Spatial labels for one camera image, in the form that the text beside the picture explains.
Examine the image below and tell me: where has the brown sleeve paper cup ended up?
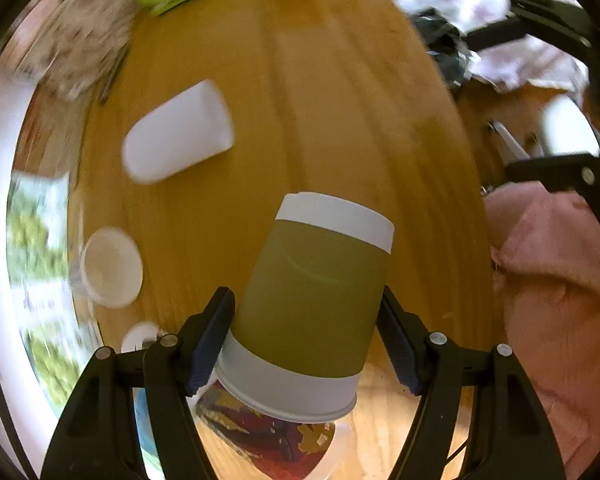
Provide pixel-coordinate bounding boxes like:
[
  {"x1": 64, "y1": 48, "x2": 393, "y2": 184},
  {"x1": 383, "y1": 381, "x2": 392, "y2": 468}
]
[{"x1": 215, "y1": 192, "x2": 394, "y2": 422}]

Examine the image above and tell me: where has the blue plastic cup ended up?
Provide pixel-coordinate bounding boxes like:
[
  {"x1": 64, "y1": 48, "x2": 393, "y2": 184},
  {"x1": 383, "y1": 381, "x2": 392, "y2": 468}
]
[{"x1": 133, "y1": 388, "x2": 164, "y2": 480}]

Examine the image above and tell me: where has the white patterned paper cup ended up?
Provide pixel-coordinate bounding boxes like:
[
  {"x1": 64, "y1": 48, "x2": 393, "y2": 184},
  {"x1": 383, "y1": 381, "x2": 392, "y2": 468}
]
[{"x1": 121, "y1": 321, "x2": 166, "y2": 353}]

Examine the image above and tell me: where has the small white paper cup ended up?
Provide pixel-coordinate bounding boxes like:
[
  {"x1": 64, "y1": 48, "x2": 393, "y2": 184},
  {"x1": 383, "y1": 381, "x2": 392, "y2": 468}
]
[{"x1": 76, "y1": 226, "x2": 144, "y2": 309}]

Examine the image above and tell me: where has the red patterned plastic cup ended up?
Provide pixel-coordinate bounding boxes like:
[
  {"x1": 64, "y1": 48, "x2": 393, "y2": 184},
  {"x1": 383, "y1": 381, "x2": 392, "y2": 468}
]
[{"x1": 195, "y1": 382, "x2": 351, "y2": 479}]

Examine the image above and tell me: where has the plain white paper cup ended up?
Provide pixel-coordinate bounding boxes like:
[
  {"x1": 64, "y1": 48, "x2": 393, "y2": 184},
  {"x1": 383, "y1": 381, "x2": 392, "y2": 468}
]
[{"x1": 122, "y1": 79, "x2": 235, "y2": 184}]

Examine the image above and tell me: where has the green leaf poster strip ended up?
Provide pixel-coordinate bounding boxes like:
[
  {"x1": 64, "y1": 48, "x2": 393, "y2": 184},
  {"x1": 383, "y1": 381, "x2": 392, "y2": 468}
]
[{"x1": 6, "y1": 171, "x2": 102, "y2": 413}]

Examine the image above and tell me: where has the black pen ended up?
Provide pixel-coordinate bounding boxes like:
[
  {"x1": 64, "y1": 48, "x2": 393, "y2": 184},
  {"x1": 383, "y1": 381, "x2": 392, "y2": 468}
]
[{"x1": 98, "y1": 44, "x2": 130, "y2": 105}]

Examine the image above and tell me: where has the patterned fabric bag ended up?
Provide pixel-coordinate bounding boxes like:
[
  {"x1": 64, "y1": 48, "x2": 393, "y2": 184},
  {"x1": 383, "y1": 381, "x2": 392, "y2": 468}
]
[{"x1": 0, "y1": 0, "x2": 135, "y2": 101}]

